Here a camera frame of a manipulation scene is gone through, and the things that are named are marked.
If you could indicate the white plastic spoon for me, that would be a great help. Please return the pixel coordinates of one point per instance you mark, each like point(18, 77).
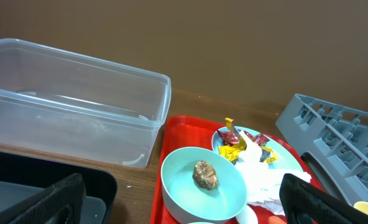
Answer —
point(247, 216)

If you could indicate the red snack wrapper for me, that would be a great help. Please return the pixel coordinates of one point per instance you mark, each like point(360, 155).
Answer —
point(230, 139)

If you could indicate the orange carrot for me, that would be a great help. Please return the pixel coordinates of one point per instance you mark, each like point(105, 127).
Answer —
point(275, 220)

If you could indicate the grey dishwasher rack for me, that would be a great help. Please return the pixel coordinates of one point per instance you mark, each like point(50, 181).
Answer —
point(333, 139)

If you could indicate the clear plastic bin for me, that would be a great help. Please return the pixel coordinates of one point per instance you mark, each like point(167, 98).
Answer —
point(61, 102)

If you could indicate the black waste tray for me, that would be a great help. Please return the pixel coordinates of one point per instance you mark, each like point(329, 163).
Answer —
point(22, 177)

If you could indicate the white napkin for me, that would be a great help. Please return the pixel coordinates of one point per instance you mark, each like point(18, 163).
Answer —
point(263, 184)

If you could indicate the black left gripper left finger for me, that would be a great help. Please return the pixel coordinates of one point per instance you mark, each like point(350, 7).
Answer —
point(61, 202)

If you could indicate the red serving tray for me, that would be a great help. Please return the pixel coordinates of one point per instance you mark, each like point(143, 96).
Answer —
point(183, 131)

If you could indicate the yellow snack wrapper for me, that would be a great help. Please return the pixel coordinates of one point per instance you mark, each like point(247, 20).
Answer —
point(231, 153)

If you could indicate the brown mushroom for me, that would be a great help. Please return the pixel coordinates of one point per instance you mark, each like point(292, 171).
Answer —
point(205, 175)

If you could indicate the green bowl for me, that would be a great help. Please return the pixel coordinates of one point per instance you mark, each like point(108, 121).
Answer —
point(187, 202)

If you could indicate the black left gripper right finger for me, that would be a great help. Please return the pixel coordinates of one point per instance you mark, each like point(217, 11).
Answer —
point(305, 204)

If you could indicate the light blue plate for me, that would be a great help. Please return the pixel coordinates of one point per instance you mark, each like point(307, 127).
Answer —
point(285, 159)

